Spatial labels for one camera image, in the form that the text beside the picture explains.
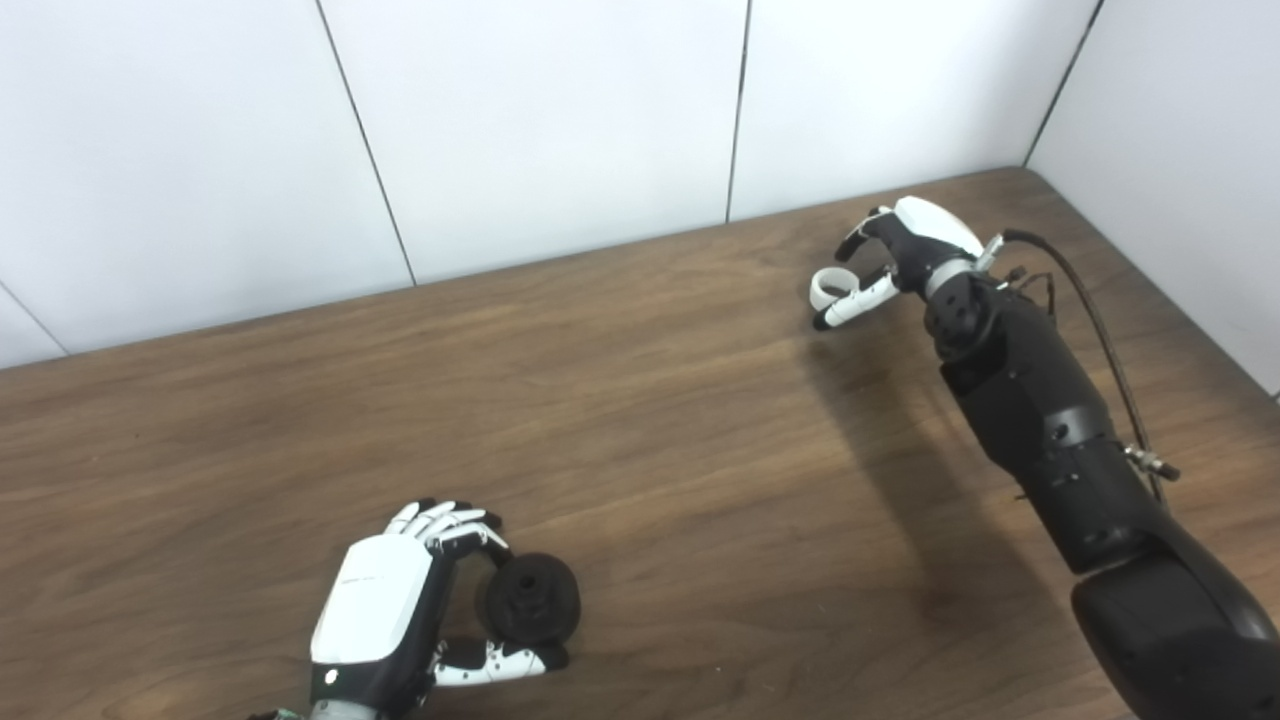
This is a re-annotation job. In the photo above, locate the round black part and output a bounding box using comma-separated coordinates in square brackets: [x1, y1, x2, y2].
[485, 553, 582, 648]

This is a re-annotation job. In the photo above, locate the white ring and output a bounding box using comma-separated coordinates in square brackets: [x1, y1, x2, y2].
[809, 268, 871, 313]

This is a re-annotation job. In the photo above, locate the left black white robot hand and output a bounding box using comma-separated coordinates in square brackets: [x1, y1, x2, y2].
[308, 498, 569, 717]

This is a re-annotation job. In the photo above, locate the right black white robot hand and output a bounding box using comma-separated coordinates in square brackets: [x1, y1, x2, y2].
[812, 196, 986, 331]

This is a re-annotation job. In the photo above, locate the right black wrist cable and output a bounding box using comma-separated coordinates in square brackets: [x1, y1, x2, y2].
[985, 229, 1182, 503]

